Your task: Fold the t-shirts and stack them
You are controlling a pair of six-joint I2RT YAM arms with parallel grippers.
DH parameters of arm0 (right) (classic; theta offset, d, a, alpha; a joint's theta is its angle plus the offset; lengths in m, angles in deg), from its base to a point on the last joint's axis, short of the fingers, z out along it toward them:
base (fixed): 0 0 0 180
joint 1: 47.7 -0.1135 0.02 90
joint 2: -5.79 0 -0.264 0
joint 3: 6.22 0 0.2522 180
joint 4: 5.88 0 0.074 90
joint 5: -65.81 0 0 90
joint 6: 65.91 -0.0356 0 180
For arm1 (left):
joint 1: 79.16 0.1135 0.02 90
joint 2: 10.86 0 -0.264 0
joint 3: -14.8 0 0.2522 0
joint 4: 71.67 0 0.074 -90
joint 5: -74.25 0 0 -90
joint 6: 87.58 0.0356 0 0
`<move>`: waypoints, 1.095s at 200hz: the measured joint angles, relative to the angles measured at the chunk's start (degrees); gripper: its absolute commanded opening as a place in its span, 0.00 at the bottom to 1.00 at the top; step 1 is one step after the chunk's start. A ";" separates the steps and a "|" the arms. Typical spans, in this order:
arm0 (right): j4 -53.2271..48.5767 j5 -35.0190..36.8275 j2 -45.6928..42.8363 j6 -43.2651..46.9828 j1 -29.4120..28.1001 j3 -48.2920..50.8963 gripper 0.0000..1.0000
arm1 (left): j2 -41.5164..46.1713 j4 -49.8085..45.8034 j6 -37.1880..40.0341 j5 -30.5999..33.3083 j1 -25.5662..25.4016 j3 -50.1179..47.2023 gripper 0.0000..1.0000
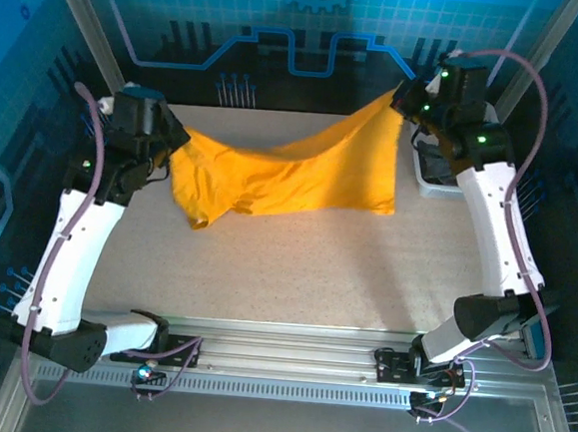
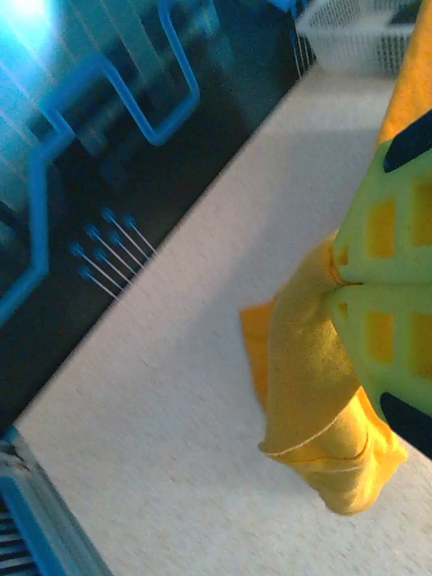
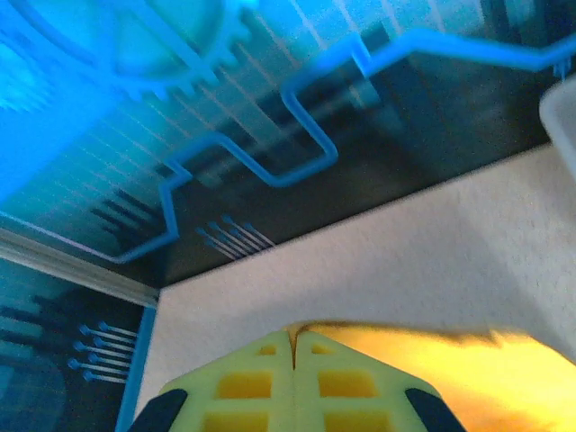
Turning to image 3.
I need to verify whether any white perforated plastic basket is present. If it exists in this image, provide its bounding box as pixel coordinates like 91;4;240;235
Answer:
538;75;576;177

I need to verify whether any aluminium frame post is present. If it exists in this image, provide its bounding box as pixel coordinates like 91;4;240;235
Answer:
0;227;161;308

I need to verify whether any yellow-green right gripper right finger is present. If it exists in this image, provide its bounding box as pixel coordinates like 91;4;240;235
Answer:
291;331;467;432

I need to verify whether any yellow-green right gripper left finger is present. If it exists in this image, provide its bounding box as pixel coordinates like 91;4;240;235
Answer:
129;328;294;432

